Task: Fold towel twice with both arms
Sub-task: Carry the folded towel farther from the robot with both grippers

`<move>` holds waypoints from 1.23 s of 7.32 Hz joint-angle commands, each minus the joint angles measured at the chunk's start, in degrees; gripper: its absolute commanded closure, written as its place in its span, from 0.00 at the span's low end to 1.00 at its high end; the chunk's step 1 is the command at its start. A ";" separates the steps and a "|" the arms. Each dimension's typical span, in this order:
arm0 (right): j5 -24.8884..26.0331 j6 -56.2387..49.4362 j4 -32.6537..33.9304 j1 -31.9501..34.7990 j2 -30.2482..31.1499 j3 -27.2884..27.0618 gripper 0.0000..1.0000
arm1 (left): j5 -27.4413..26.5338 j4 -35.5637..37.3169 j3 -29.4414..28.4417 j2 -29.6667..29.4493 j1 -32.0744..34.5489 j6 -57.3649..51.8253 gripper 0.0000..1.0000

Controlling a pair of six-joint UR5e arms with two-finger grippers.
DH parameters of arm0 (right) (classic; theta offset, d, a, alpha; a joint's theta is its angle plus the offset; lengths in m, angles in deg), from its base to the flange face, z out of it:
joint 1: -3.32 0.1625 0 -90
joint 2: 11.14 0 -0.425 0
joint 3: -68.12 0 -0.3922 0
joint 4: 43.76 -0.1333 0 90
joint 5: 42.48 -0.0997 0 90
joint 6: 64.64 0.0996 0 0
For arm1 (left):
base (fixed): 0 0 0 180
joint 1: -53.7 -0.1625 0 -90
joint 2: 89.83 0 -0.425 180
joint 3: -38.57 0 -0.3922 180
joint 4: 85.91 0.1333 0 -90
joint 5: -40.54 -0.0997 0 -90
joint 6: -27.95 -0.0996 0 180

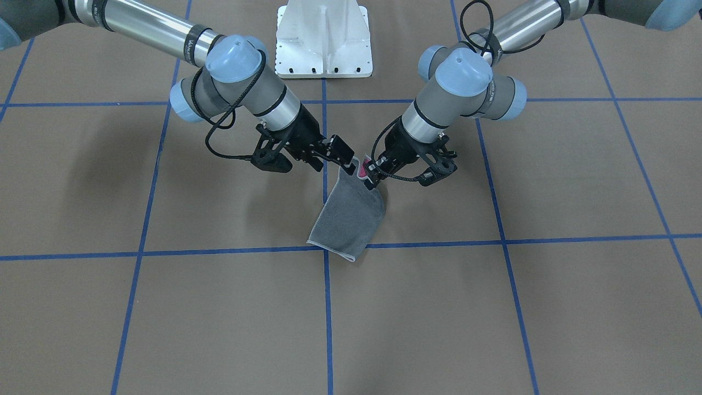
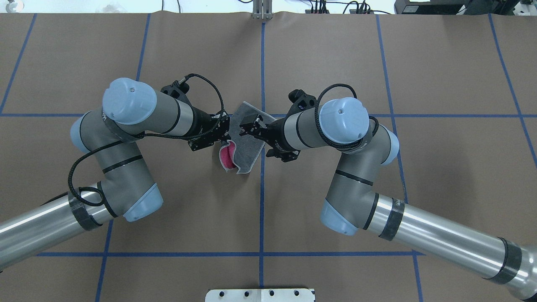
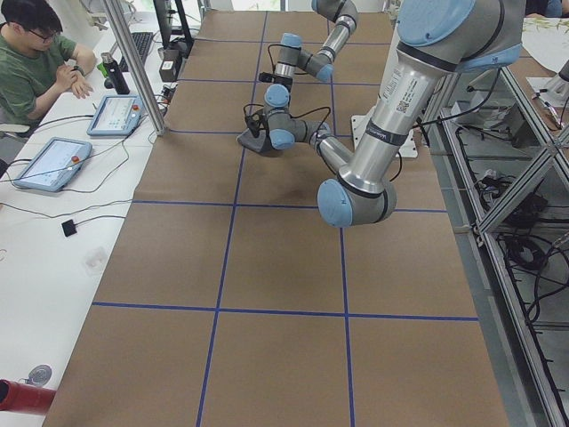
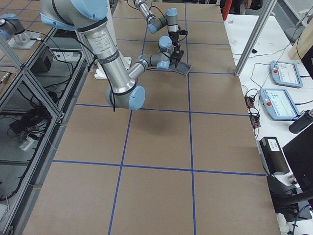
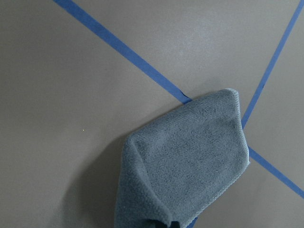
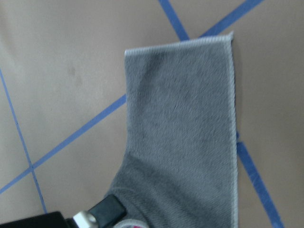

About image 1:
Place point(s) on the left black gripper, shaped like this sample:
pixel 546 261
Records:
pixel 399 153

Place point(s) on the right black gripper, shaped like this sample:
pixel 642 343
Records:
pixel 305 135

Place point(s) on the pink towel with grey edge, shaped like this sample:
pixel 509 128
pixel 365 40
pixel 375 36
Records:
pixel 351 215

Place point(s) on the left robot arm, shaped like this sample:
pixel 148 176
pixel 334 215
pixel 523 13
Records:
pixel 460 80

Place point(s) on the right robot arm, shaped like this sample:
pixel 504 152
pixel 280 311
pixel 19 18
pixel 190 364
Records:
pixel 232 72

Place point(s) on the blue tape line crosswise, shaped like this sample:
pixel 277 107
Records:
pixel 402 245

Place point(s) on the blue tape line lengthwise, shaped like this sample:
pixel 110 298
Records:
pixel 326 267

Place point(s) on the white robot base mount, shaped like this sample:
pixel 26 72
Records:
pixel 323 39

